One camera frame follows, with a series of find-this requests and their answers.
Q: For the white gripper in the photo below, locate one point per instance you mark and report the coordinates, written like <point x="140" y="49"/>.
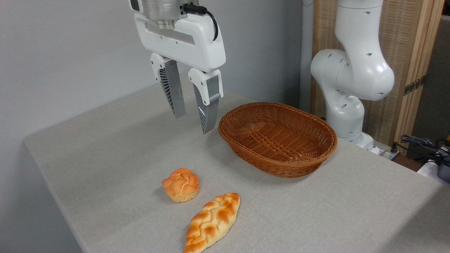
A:
<point x="197" y="45"/>

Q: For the long braided bread loaf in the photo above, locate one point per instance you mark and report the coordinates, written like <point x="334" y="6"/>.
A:
<point x="212" y="221"/>

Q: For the metal screen hinge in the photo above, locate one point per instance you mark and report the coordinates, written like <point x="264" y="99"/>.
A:
<point x="415" y="85"/>

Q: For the dark grey partition panel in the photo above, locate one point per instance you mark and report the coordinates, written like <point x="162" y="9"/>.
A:
<point x="434" y="91"/>

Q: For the wooden woven folding screen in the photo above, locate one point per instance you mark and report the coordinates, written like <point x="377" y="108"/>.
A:
<point x="402" y="35"/>

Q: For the round orange bread bun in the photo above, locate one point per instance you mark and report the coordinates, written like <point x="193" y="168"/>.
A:
<point x="181" y="185"/>

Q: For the white power strip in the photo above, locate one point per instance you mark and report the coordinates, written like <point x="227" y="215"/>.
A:
<point x="386" y="153"/>

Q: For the brown woven wicker basket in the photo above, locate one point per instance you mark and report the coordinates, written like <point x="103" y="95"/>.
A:
<point x="281" y="165"/>

